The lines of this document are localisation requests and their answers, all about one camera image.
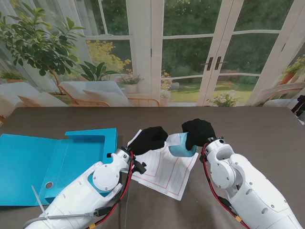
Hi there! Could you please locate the white peeled label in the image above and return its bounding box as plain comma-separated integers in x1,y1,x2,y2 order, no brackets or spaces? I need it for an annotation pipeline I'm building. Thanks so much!
166,133,181,146

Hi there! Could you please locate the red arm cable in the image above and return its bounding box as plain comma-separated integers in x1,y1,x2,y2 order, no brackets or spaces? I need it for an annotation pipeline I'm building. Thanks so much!
202,143,251,229
89,152,134,229

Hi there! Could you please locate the red lined paper sheet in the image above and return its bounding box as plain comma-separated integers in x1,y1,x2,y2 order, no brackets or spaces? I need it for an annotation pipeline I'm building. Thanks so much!
127,129,169,183
138,152,199,201

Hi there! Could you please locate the blue file box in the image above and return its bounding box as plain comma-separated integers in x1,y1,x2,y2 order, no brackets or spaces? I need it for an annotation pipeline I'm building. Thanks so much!
0,128,118,206

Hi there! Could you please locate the printed garden window backdrop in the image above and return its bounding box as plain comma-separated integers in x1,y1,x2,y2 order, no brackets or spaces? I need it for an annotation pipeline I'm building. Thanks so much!
0,0,305,109

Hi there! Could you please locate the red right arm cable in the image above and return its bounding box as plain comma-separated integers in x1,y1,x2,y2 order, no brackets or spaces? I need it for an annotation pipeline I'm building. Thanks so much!
202,143,251,229

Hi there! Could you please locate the red left arm cable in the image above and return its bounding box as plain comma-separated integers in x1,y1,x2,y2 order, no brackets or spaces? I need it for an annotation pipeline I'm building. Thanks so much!
89,152,134,229

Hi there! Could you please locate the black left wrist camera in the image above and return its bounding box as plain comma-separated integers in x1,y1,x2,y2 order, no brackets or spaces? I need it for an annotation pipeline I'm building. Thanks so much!
132,159,147,175

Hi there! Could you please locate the grey cable with plug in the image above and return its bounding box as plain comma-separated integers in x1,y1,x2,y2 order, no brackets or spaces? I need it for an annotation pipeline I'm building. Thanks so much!
23,207,112,227

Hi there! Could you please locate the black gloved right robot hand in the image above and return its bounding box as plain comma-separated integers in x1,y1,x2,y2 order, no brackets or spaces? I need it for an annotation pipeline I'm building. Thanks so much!
182,118,217,150

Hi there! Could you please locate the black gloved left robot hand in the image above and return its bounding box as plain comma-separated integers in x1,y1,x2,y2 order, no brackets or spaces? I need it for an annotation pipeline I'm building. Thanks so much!
130,126,169,157

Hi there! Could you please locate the blue label roll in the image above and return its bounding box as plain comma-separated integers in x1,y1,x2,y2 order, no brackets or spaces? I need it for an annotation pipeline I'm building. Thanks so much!
168,132,198,158

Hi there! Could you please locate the black stand equipment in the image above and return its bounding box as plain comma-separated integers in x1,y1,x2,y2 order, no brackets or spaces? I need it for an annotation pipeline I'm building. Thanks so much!
292,94,305,117

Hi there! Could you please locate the white zip tie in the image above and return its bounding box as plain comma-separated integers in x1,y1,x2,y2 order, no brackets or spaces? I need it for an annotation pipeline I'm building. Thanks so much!
31,185,50,221

